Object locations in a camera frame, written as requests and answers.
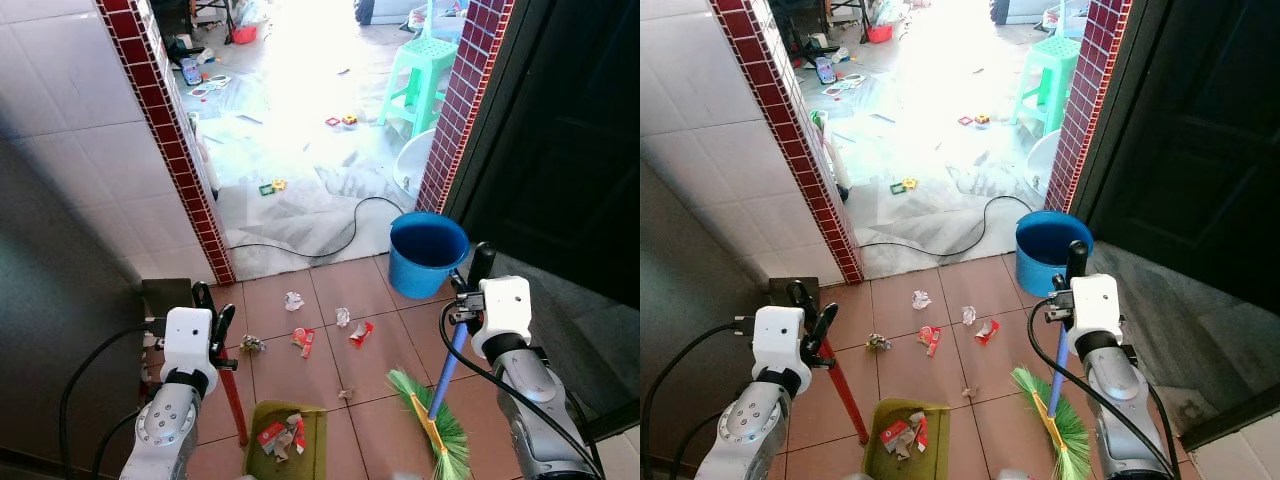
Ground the olive dustpan with red handle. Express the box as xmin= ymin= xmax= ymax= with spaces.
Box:
xmin=214 ymin=345 xmax=329 ymax=480
xmin=819 ymin=340 xmax=952 ymax=480

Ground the green broom with blue handle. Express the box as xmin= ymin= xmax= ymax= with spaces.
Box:
xmin=386 ymin=318 xmax=472 ymax=480
xmin=1009 ymin=324 xmax=1094 ymax=480

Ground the dark brown box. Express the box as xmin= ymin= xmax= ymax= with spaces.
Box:
xmin=139 ymin=277 xmax=199 ymax=324
xmin=767 ymin=276 xmax=824 ymax=309

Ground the blue plastic bucket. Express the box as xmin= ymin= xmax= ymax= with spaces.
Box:
xmin=387 ymin=211 xmax=471 ymax=301
xmin=1014 ymin=209 xmax=1095 ymax=298

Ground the white plastic basin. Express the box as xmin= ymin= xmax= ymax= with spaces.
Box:
xmin=392 ymin=127 xmax=439 ymax=197
xmin=1026 ymin=129 xmax=1062 ymax=197

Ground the brown crumpled paper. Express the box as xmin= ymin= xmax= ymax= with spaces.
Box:
xmin=892 ymin=411 xmax=922 ymax=462
xmin=270 ymin=412 xmax=301 ymax=463

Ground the dark wooden door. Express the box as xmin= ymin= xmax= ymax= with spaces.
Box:
xmin=455 ymin=0 xmax=641 ymax=313
xmin=1085 ymin=0 xmax=1280 ymax=313

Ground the green plastic stool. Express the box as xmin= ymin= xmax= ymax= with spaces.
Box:
xmin=377 ymin=37 xmax=460 ymax=137
xmin=1011 ymin=36 xmax=1082 ymax=137

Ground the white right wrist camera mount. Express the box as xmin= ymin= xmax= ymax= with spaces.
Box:
xmin=469 ymin=276 xmax=533 ymax=360
xmin=1067 ymin=273 xmax=1124 ymax=352

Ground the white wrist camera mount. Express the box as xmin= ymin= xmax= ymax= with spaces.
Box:
xmin=751 ymin=304 xmax=810 ymax=380
xmin=469 ymin=276 xmax=533 ymax=360
xmin=1067 ymin=273 xmax=1124 ymax=352
xmin=160 ymin=306 xmax=219 ymax=379

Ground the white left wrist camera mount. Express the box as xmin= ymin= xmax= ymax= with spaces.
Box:
xmin=160 ymin=306 xmax=219 ymax=379
xmin=751 ymin=304 xmax=810 ymax=380

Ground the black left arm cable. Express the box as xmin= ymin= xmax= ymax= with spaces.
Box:
xmin=91 ymin=404 xmax=147 ymax=480
xmin=640 ymin=316 xmax=757 ymax=480
xmin=57 ymin=317 xmax=167 ymax=480
xmin=667 ymin=409 xmax=723 ymax=480

